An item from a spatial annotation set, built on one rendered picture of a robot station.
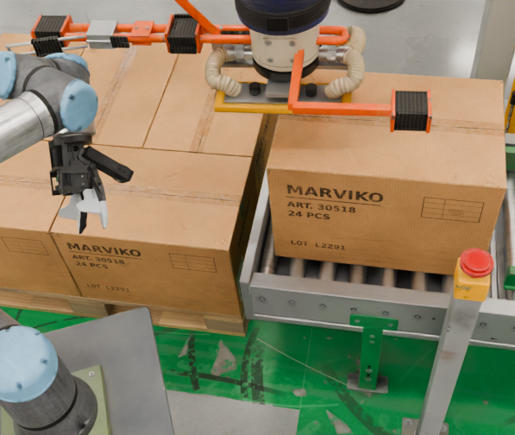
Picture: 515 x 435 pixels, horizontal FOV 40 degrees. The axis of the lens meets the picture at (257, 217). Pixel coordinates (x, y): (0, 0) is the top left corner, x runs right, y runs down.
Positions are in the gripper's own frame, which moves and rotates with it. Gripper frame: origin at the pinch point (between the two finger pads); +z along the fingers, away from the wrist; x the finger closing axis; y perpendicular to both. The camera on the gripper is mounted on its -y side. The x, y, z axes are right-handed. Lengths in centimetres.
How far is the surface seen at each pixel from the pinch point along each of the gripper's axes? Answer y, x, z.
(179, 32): -31, -9, -47
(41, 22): -5, -34, -56
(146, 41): -25, -16, -47
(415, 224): -86, 7, 7
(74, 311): -33, -123, 25
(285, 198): -59, -13, -4
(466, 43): -236, -88, -78
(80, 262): -27, -91, 7
